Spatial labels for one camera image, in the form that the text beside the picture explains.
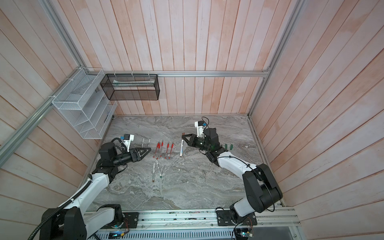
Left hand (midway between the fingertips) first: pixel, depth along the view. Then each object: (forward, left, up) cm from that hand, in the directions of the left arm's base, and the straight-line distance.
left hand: (148, 152), depth 78 cm
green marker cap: (+15, -51, -17) cm, 56 cm away
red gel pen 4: (+16, -10, -19) cm, 27 cm away
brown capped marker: (+5, -18, 0) cm, 19 cm away
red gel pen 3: (+15, -7, -18) cm, 24 cm away
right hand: (+9, -18, +2) cm, 20 cm away
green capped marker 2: (-6, -5, -17) cm, 19 cm away
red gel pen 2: (+15, -3, -18) cm, 23 cm away
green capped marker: (+19, +7, -17) cm, 27 cm away
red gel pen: (+11, -1, -17) cm, 20 cm away
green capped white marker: (+18, +11, -18) cm, 27 cm away
